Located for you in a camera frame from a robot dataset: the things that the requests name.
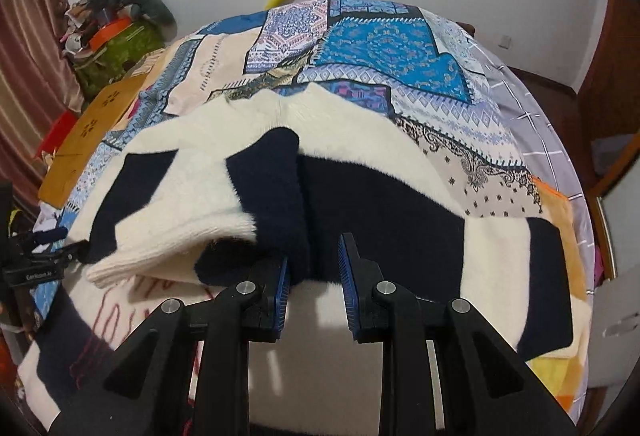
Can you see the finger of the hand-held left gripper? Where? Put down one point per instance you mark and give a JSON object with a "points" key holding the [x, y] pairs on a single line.
{"points": [[65, 255], [50, 234]]}

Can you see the white wardrobe door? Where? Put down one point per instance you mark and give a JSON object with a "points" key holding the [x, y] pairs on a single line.
{"points": [[617, 296]]}

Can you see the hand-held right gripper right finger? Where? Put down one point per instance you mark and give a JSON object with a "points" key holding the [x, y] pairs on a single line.
{"points": [[347, 288]]}

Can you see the white and navy sweater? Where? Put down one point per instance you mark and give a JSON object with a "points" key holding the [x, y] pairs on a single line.
{"points": [[380, 216]]}

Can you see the red bag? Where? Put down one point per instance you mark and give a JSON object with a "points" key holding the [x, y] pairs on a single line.
{"points": [[57, 131]]}

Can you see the orange yellow blanket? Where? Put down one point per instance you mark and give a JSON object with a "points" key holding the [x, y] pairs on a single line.
{"points": [[570, 246]]}

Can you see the grey plush toy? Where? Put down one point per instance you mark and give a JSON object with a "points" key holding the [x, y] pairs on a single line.
{"points": [[150, 1]]}

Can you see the striped brown curtain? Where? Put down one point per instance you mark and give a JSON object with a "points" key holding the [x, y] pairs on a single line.
{"points": [[30, 66]]}

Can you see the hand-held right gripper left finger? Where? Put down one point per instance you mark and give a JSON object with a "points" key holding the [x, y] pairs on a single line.
{"points": [[281, 296]]}

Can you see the white wall socket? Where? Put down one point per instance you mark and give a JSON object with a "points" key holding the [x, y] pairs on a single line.
{"points": [[505, 41]]}

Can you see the green patterned storage bag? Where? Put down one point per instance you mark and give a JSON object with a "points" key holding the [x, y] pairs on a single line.
{"points": [[117, 51]]}

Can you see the blue patchwork printed blanket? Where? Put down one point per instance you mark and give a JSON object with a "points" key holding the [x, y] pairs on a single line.
{"points": [[395, 46]]}

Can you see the orange box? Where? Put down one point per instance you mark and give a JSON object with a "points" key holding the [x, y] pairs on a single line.
{"points": [[110, 31]]}

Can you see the brown wooden door frame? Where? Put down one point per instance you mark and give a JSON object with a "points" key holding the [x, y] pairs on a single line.
{"points": [[612, 66]]}

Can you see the small wooden folding table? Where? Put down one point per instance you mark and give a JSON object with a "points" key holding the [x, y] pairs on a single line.
{"points": [[85, 141]]}

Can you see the grey checked bedsheet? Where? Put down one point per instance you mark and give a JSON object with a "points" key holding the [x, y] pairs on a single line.
{"points": [[530, 116]]}

